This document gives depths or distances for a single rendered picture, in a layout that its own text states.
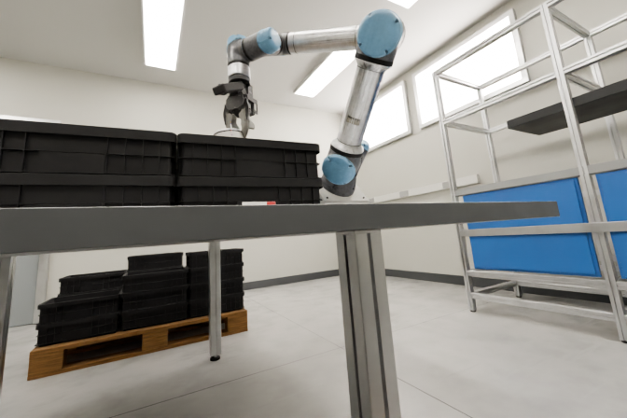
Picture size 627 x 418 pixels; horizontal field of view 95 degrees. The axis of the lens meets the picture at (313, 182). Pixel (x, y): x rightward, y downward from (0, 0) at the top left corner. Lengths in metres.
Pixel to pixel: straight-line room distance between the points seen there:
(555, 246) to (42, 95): 4.91
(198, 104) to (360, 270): 4.10
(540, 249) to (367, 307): 1.90
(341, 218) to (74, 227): 0.31
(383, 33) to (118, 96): 3.88
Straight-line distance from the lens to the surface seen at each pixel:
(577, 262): 2.29
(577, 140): 2.27
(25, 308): 4.14
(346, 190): 1.16
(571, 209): 2.26
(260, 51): 1.04
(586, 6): 3.49
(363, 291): 0.51
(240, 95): 1.00
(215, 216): 0.36
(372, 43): 0.87
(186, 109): 4.40
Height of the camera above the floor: 0.66
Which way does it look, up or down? 10 degrees up
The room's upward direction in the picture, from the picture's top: 4 degrees counter-clockwise
